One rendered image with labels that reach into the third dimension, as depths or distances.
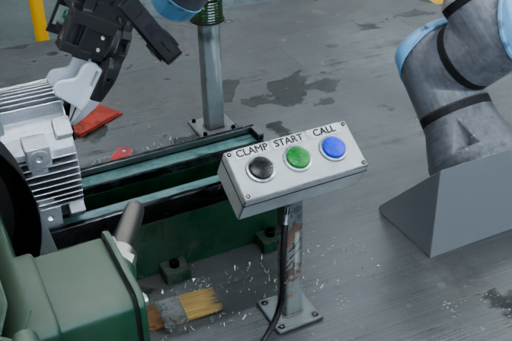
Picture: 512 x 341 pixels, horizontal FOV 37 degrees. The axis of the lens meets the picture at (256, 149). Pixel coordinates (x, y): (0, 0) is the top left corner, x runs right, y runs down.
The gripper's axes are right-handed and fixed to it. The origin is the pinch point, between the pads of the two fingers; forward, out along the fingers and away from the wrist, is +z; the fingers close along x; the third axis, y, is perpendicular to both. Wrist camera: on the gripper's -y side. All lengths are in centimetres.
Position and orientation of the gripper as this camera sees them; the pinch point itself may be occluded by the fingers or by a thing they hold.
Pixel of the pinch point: (80, 116)
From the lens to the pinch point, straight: 102.3
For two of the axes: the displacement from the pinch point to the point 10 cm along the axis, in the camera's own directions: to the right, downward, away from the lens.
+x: 4.4, 4.6, -7.7
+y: -7.9, -2.1, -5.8
